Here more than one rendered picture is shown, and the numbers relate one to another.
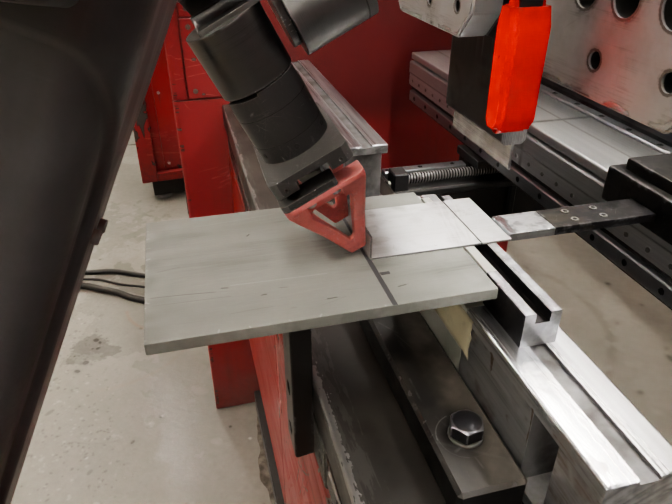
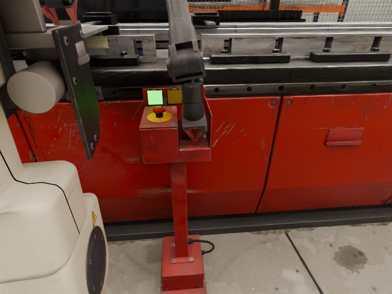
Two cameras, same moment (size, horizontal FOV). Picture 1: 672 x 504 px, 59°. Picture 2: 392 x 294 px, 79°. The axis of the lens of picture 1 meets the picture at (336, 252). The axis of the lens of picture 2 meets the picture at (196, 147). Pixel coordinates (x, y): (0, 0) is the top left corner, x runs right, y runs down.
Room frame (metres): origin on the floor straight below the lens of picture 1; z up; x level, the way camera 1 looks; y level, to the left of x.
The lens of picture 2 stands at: (-0.09, 0.76, 1.07)
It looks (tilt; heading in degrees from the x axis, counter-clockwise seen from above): 31 degrees down; 280
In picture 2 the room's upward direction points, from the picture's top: straight up
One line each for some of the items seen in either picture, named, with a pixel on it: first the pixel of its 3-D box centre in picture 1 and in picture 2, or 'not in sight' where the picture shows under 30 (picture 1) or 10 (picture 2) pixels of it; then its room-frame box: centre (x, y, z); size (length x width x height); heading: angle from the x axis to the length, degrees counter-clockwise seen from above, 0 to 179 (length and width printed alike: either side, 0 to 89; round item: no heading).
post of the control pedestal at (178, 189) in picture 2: not in sight; (179, 208); (0.08, 0.11, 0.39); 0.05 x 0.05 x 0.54; 15
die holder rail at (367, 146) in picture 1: (323, 121); not in sight; (1.00, 0.02, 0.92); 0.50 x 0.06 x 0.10; 15
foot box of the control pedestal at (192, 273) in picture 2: not in sight; (182, 267); (0.08, 0.14, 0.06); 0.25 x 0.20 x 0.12; 105
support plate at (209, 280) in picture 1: (306, 257); (68, 31); (0.43, 0.02, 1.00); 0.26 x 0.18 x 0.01; 105
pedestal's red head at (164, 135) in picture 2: not in sight; (175, 123); (0.08, 0.11, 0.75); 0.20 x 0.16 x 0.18; 15
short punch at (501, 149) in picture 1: (486, 89); not in sight; (0.47, -0.12, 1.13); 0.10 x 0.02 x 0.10; 15
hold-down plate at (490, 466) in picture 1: (415, 364); (97, 60); (0.42, -0.07, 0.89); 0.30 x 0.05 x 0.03; 15
